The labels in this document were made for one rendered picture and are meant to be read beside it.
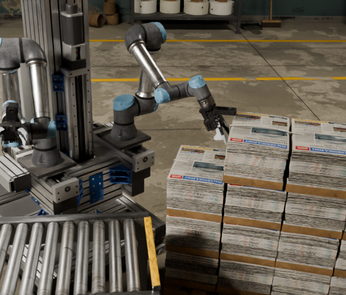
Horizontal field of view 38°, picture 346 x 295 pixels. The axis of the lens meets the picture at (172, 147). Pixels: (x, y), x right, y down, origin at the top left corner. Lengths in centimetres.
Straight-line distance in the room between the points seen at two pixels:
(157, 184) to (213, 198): 154
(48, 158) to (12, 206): 93
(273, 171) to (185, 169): 45
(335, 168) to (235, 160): 45
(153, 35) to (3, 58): 77
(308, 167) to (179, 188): 63
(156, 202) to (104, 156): 101
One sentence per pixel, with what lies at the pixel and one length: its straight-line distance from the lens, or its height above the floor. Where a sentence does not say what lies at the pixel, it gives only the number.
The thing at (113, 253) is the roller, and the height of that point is 80.
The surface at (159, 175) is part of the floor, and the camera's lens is 412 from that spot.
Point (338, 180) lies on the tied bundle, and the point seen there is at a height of 93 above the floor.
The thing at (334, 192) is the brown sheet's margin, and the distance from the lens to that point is 248.
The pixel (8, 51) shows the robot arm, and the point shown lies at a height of 142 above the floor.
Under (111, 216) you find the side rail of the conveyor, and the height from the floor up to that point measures 80.
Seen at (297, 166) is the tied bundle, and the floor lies 98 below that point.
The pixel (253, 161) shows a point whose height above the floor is 97.
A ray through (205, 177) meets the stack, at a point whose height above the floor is 83.
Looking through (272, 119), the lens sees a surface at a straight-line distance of 264.
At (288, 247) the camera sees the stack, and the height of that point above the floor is 51.
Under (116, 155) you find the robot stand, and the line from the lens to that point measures 290.
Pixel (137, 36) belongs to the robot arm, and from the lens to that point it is 262.
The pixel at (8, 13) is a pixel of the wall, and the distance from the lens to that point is 904.
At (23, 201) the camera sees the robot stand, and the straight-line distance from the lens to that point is 351.
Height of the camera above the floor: 211
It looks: 28 degrees down
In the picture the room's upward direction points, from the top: 2 degrees clockwise
